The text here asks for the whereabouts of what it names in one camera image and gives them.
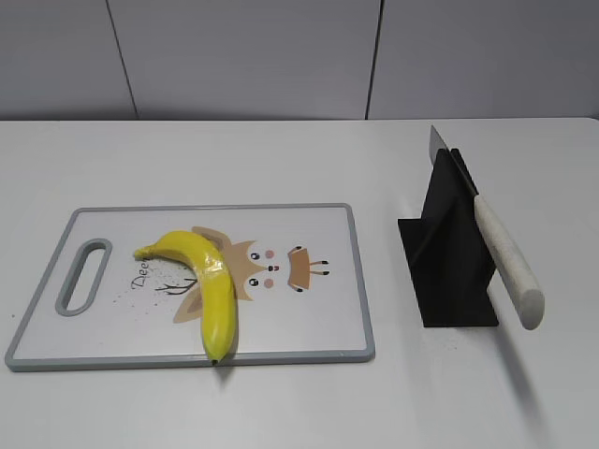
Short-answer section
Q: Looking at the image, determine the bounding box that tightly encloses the white-handled kitchen knife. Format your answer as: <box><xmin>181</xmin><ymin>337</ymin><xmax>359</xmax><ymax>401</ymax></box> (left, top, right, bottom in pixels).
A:
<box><xmin>429</xmin><ymin>125</ymin><xmax>545</xmax><ymax>330</ymax></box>

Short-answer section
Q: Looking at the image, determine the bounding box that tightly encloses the yellow plastic banana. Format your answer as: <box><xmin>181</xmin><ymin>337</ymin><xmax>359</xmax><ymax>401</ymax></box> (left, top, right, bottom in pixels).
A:
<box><xmin>134</xmin><ymin>230</ymin><xmax>238</xmax><ymax>364</ymax></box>

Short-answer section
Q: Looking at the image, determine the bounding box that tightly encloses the white grey-rimmed cutting board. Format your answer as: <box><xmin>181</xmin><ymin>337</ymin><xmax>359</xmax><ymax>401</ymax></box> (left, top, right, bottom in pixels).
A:
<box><xmin>5</xmin><ymin>203</ymin><xmax>374</xmax><ymax>371</ymax></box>

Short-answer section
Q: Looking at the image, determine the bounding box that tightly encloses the black knife stand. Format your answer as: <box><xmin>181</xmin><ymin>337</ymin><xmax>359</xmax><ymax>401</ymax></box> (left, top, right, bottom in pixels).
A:
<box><xmin>398</xmin><ymin>149</ymin><xmax>498</xmax><ymax>327</ymax></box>

